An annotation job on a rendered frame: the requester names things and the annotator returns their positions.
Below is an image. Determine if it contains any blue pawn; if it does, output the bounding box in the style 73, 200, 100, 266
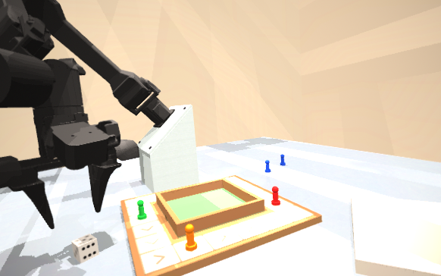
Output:
265, 160, 271, 173
280, 154, 286, 166

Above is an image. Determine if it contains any orange pawn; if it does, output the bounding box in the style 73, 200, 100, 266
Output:
185, 224, 197, 252

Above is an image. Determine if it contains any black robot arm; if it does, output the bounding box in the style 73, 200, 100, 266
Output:
0, 0, 175, 171

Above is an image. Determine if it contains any red pawn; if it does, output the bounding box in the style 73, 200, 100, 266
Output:
271, 187, 280, 206

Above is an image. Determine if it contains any green pawn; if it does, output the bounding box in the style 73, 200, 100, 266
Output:
137, 200, 147, 221

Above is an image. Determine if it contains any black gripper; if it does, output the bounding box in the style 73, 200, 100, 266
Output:
0, 106, 139, 230

